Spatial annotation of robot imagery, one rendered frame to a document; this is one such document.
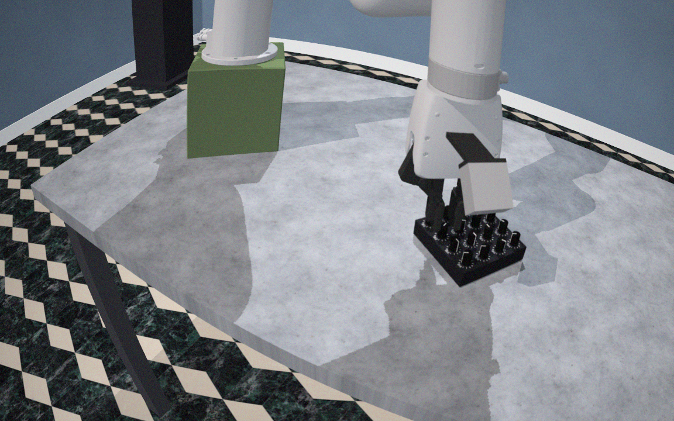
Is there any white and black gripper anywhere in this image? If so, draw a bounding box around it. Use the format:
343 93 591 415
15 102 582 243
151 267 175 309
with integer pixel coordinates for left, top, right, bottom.
398 80 503 232

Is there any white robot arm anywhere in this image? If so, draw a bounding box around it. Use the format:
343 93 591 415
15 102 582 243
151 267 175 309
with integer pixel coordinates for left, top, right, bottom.
197 0 514 216

